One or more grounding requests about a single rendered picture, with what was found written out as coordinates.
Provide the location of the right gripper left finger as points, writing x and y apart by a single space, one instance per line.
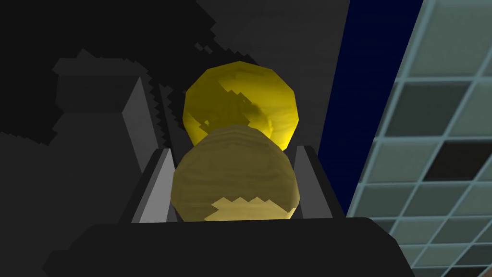
153 192

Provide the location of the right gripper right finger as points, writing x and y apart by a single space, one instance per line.
312 188

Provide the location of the yellow round door knob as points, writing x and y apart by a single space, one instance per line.
238 154

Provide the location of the grey door leaf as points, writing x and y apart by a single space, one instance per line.
96 161

